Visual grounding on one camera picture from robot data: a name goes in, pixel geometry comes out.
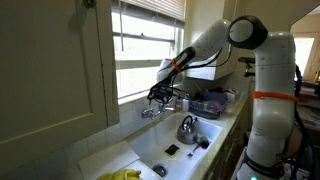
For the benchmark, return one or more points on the window with white frame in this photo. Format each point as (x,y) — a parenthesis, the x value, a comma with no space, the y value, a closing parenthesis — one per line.
(144,33)

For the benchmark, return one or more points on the metal spoon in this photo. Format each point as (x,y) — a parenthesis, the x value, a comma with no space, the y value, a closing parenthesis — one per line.
(192,152)

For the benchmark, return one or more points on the white upper cabinet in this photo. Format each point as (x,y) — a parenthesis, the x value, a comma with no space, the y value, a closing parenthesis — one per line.
(205,29)

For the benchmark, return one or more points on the steel kettle black handle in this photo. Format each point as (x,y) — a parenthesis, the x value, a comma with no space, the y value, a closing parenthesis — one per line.
(187,132)

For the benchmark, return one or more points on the cream cabinet door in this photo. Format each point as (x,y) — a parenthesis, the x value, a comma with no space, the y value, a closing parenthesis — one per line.
(57,76)

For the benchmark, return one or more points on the sink drain strainer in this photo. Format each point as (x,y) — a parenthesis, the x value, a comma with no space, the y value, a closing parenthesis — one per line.
(160,169)

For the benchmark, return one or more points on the black yellow sponge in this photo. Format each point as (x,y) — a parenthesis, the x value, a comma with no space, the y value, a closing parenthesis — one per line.
(171,150)

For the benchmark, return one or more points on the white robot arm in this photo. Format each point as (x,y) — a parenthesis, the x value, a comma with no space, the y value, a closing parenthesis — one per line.
(273,98)

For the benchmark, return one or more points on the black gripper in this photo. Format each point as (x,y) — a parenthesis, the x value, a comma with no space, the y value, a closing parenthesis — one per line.
(160,93)

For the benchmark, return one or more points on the white kitchen sink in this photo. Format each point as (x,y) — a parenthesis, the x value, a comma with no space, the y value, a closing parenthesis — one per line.
(164,155)

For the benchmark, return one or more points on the dark soap pump bottle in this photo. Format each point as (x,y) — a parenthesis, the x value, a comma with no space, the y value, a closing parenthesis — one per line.
(178,104)

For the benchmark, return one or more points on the dish drying rack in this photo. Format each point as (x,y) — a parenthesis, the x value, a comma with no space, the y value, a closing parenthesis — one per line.
(208,104)

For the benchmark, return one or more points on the white soap pump bottle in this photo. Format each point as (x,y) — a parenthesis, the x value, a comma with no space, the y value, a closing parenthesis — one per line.
(185,105)

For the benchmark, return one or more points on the purple cup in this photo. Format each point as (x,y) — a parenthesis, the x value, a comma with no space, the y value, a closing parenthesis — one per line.
(203,142)

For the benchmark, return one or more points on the chrome wall tap faucet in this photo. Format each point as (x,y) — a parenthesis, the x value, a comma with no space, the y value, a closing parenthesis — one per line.
(151,113)

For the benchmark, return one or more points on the white cutting board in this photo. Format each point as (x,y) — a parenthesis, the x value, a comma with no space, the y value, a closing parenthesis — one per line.
(107,161)

